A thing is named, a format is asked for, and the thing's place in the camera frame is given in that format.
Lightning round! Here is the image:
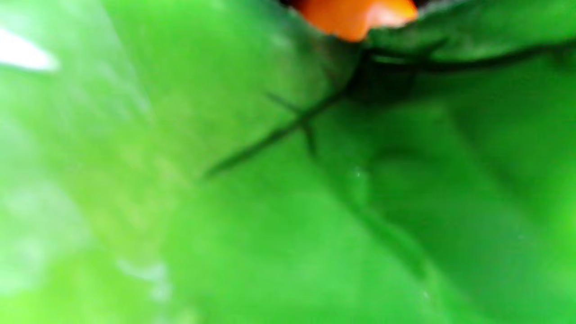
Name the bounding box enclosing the leafy orange carrot object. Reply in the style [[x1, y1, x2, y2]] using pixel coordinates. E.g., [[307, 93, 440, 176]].
[[0, 0, 576, 324]]

